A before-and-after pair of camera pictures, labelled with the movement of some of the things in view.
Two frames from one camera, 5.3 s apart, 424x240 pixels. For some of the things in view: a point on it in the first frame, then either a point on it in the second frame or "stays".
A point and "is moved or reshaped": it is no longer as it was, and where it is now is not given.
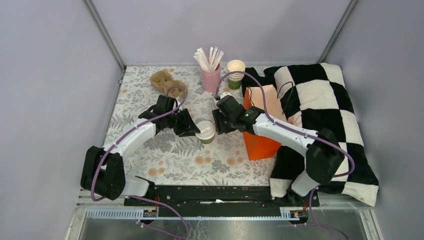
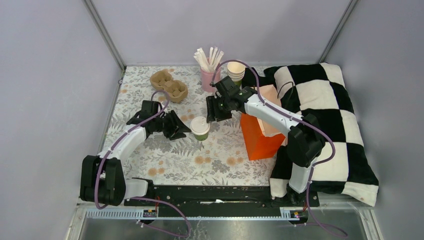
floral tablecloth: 204,157 stays
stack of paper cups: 235,79 stays
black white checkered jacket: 248,81 stays
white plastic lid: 207,129 is moved or reshaped
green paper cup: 207,141 → 201,137
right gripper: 220,128 → 211,104
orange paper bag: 259,145 stays
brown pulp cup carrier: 162,80 stays
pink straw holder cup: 210,80 stays
